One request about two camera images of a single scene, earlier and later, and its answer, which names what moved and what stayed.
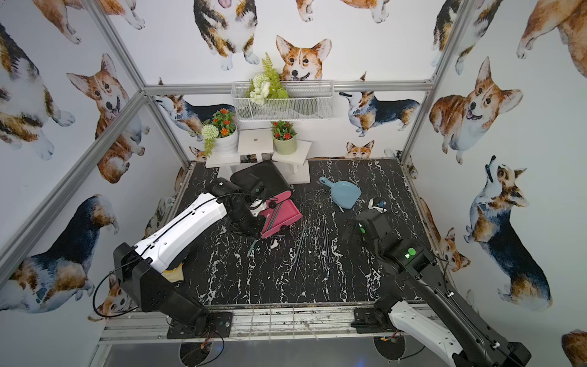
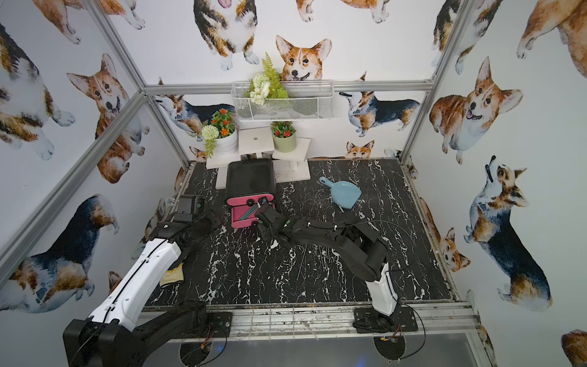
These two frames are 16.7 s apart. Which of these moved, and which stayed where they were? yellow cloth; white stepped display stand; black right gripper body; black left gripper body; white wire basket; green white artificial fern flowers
Moved: black right gripper body; black left gripper body
Stayed: yellow cloth; green white artificial fern flowers; white wire basket; white stepped display stand
